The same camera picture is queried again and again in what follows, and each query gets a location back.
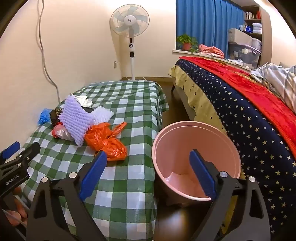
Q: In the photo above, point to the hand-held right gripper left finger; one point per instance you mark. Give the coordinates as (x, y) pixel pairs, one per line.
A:
(92, 176)

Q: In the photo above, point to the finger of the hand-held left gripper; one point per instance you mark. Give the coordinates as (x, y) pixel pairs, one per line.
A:
(10, 148)
(27, 154)

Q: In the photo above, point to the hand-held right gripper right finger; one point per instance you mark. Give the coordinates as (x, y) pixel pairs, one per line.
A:
(202, 176)

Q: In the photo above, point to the orange plastic bag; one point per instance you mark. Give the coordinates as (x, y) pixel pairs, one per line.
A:
(104, 141)

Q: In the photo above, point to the pink plastic bucket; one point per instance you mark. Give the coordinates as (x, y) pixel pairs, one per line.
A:
(175, 150)

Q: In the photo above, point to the red plastic bag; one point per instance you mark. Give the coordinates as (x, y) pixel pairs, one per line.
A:
(61, 132)

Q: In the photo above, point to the blue plastic shoe cover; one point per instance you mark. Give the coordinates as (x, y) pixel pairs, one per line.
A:
(44, 117)

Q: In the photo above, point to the purple foam fruit net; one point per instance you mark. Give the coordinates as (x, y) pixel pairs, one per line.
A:
(74, 118)

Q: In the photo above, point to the white foam fruit net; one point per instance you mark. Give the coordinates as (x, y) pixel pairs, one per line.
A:
(101, 114)

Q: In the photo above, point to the person's left hand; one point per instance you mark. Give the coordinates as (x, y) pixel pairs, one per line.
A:
(17, 217)

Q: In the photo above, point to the black plastic packet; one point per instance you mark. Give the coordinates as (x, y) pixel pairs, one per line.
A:
(55, 115)

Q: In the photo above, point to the green checked tablecloth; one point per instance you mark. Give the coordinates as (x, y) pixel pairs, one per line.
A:
(129, 111)

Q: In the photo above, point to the white paper bag green print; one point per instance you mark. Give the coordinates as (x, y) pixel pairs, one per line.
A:
(82, 100)

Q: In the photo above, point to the red blanket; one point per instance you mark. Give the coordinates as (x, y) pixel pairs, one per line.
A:
(242, 78)

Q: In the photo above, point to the striped duvet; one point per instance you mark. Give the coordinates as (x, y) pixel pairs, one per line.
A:
(277, 76)

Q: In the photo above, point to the pink cloth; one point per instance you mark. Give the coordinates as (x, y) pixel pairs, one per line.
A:
(211, 49)

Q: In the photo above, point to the clear plastic storage box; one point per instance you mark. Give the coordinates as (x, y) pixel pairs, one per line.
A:
(242, 54)

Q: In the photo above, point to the potted green plant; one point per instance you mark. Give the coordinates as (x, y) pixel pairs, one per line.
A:
(186, 45)

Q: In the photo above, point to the grey storage box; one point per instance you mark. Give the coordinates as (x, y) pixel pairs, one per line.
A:
(239, 36)

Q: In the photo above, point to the blue curtain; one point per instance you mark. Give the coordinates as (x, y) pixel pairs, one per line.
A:
(208, 18)

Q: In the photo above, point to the white standing fan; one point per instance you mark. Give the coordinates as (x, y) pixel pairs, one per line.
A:
(129, 20)

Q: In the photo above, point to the wooden bookshelf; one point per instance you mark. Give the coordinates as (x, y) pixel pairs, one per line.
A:
(266, 23)

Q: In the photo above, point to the wooden bed frame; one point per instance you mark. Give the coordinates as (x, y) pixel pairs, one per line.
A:
(182, 99)

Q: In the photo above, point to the white wall plug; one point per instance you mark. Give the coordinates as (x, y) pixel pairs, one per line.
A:
(115, 64)

